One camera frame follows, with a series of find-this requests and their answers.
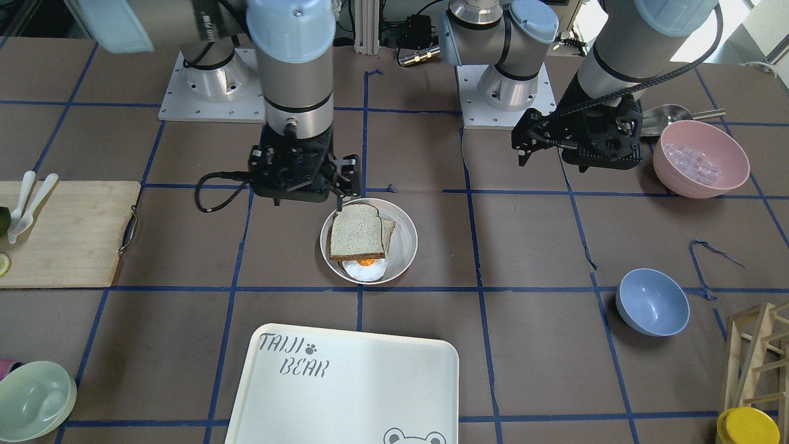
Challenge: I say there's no pink cloth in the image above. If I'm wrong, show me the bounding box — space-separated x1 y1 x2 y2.
0 359 25 381

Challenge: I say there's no cream round plate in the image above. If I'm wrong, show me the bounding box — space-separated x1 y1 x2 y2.
317 199 419 285

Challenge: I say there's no aluminium frame post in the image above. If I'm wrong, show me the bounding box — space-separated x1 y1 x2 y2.
353 1 382 58

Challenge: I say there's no wooden peg rack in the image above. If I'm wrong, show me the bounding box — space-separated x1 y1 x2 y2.
722 303 787 426

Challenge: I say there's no bread slice on plate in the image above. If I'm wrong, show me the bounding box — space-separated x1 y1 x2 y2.
380 218 397 256

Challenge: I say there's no wooden cutting board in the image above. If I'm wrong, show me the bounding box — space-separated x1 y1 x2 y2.
1 181 141 289

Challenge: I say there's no bread slice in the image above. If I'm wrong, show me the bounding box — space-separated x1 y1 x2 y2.
380 218 397 256
328 204 385 261

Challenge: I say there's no white plastic knife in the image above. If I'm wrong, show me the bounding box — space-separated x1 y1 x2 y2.
7 170 36 244

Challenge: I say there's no mint green bowl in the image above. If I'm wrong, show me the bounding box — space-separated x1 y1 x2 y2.
1 361 77 442

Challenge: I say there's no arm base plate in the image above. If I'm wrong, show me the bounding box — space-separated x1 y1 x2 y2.
158 48 265 123
456 65 556 130

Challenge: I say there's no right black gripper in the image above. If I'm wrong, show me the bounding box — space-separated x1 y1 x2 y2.
248 123 361 213

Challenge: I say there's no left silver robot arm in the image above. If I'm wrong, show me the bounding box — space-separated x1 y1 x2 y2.
438 1 722 172

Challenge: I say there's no blue bowl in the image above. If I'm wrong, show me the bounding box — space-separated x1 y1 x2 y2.
615 269 690 337

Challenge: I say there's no pink bowl with ice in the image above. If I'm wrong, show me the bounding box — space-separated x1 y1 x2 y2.
653 120 751 199

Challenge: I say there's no cream bear tray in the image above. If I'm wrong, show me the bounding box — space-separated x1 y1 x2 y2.
225 323 459 443

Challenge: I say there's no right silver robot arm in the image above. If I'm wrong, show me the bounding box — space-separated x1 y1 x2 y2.
71 1 361 213

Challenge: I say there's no lemon half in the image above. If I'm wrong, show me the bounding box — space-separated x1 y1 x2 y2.
0 253 12 278

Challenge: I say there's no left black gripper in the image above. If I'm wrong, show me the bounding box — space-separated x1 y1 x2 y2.
510 76 643 171

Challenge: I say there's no toy fried egg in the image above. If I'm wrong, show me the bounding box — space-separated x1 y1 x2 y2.
339 258 388 282

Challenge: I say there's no green avocado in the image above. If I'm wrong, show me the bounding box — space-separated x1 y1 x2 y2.
0 206 12 238

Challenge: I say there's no metal scoop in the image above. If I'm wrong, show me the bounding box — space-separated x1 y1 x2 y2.
640 104 727 138

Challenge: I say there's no yellow cup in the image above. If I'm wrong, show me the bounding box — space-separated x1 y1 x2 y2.
716 406 780 443

